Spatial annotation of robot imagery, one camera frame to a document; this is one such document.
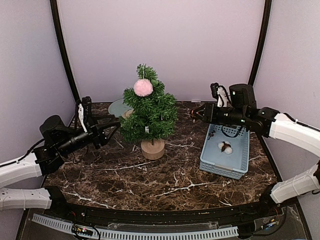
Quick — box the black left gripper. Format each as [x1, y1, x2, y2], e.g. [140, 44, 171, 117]
[56, 114, 121, 157]

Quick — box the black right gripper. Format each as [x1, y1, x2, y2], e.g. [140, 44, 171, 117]
[193, 102, 248, 127]

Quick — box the brown gingerbread ornament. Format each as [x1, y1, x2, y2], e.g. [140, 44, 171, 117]
[121, 109, 134, 119]

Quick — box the light blue plastic basket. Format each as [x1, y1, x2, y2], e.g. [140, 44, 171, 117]
[199, 124, 250, 180]

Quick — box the small green christmas tree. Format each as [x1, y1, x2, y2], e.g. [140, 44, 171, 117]
[119, 64, 178, 160]

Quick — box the pink pompom ornament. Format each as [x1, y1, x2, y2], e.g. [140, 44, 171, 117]
[133, 79, 153, 97]

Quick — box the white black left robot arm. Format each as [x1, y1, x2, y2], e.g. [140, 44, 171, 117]
[0, 115, 121, 218]

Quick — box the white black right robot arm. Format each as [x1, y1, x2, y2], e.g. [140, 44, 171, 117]
[190, 83, 320, 217]

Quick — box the light blue ceramic plate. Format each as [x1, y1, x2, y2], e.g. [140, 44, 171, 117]
[108, 98, 131, 118]

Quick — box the white cotton ball ornament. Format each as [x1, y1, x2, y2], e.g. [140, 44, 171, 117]
[217, 141, 233, 155]

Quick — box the black front rail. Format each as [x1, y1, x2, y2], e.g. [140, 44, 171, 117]
[63, 202, 267, 224]

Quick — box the white slotted cable duct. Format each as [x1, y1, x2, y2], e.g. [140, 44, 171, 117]
[32, 213, 239, 240]

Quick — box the right black corner post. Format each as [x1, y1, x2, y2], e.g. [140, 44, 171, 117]
[248, 0, 272, 86]

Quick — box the black corner post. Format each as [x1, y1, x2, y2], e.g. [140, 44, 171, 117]
[49, 0, 80, 102]
[248, 0, 272, 86]

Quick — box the left black corner post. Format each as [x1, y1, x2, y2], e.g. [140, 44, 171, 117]
[49, 0, 80, 102]

